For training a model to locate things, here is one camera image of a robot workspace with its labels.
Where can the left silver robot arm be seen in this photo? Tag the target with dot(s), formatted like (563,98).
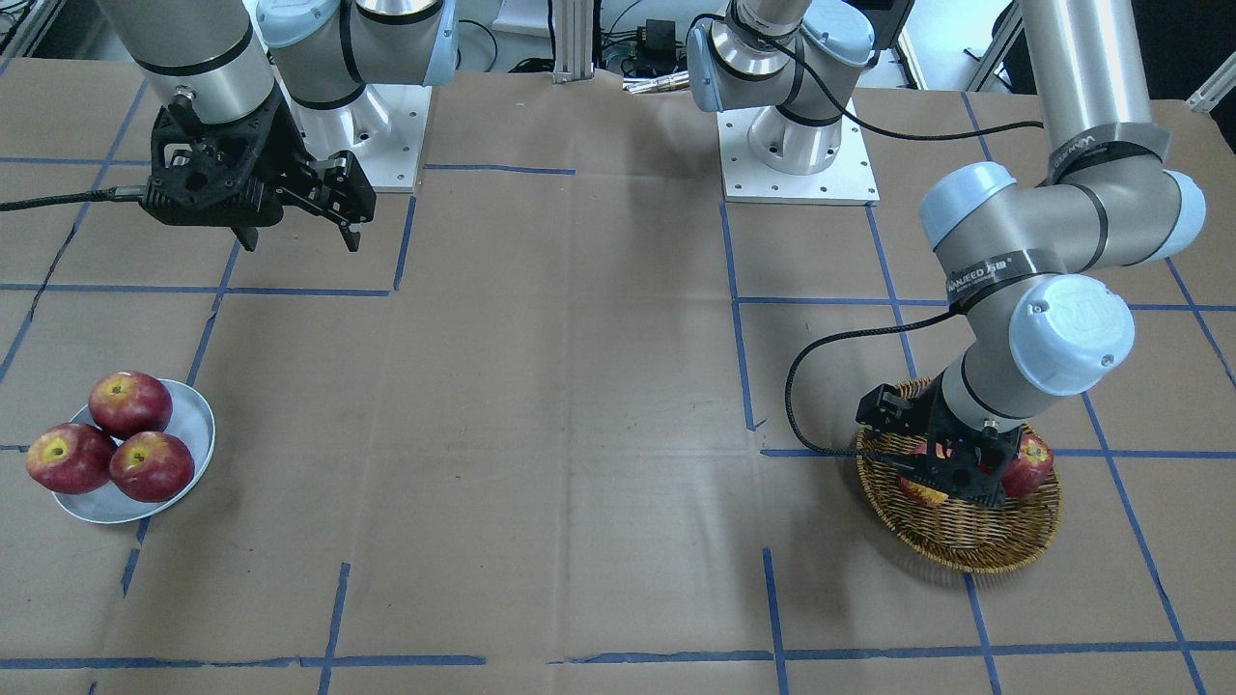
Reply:
(1014,257)

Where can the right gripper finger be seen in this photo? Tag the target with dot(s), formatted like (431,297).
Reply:
(247,237)
(350,230)

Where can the dark red basket apple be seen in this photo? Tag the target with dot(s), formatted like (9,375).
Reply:
(1029,469)

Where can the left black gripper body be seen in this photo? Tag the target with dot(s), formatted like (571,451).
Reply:
(884,408)

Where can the woven wicker basket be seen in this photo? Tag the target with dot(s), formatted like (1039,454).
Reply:
(957,533)

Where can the aluminium frame post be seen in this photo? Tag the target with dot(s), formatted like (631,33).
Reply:
(573,37)

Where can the red yellow streaked apple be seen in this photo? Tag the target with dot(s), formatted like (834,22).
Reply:
(921,495)

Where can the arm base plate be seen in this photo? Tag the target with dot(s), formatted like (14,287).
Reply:
(396,135)
(767,159)

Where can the red apple plate top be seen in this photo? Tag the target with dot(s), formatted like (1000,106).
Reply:
(125,403)

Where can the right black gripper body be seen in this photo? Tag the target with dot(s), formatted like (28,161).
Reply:
(282,153)

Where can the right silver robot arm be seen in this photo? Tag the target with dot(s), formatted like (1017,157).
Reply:
(320,54)

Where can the red apple plate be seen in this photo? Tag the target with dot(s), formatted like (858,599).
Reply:
(125,403)
(151,467)
(71,458)

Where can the black power adapter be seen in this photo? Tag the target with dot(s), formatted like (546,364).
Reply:
(656,50)

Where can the white plate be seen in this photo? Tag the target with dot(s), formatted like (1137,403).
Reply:
(193,423)

